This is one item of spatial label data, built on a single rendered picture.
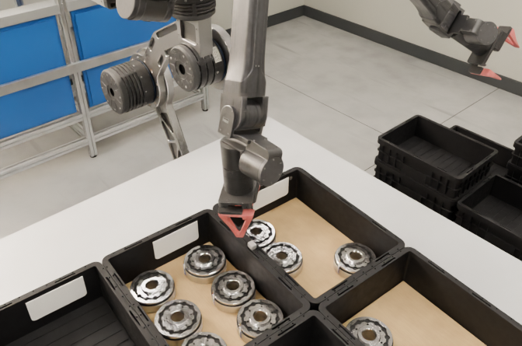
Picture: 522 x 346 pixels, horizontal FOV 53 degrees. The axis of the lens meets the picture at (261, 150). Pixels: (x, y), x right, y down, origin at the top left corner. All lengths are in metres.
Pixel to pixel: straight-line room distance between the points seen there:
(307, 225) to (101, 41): 1.90
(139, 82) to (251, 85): 1.11
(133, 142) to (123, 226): 1.72
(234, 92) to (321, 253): 0.60
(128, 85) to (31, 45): 1.00
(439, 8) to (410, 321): 0.74
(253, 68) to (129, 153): 2.40
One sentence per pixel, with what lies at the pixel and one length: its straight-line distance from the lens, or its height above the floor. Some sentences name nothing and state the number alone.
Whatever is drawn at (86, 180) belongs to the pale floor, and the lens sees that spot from 3.13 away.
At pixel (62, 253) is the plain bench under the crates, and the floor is 0.70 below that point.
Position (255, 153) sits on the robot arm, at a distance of 0.93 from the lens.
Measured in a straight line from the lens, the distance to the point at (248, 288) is 1.27.
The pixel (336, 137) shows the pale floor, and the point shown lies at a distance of 3.38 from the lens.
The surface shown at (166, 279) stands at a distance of 1.30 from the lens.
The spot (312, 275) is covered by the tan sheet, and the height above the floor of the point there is 0.83.
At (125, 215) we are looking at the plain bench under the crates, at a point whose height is 0.70.
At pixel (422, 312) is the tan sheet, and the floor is 0.83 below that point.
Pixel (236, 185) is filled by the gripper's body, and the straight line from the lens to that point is 1.00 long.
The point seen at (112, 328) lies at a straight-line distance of 1.28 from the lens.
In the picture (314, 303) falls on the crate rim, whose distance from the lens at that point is 1.16.
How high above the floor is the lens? 1.82
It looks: 34 degrees down
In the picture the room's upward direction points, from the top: straight up
